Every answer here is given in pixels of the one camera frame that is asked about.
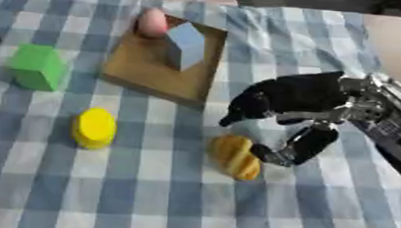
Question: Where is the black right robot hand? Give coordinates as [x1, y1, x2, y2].
[214, 64, 353, 171]

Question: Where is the tan cardboard box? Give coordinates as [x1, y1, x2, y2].
[98, 11, 230, 106]

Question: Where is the toy bread loaf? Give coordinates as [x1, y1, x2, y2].
[207, 134, 265, 182]

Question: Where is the blue-grey block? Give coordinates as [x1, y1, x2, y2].
[161, 20, 209, 73]

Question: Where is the pink toy peach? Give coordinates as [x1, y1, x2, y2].
[134, 6, 172, 40]

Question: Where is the yellow cylinder block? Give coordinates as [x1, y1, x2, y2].
[69, 105, 120, 151]

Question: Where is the green cube block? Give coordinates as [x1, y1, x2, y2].
[3, 42, 72, 93]

